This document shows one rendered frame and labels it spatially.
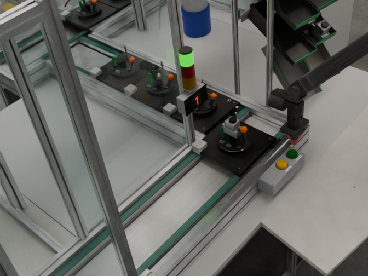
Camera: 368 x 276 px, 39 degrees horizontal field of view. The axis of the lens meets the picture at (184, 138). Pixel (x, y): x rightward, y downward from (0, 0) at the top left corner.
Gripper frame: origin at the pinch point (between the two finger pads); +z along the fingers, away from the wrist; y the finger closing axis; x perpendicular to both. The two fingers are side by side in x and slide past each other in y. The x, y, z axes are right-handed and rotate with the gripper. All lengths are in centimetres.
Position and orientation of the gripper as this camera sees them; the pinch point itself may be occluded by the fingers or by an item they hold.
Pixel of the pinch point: (293, 142)
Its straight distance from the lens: 196.8
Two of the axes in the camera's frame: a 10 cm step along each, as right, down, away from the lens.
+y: -6.6, 5.6, -5.0
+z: 1.0, 7.3, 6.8
